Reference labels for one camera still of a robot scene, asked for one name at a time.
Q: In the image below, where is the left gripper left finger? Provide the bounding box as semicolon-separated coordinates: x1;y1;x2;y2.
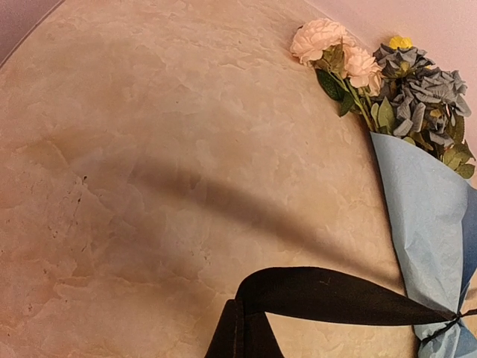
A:
204;299;245;358

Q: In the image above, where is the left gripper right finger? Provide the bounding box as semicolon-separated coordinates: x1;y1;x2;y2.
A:
244;313;284;358

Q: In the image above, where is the black ribbon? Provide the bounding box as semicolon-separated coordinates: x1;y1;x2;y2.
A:
236;266;464;330

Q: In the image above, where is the blue wrapping paper sheet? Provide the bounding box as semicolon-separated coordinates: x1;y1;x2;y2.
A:
371;134;476;357

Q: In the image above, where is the yellow fake flower stem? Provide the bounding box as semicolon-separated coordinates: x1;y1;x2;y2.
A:
389;36;413;50

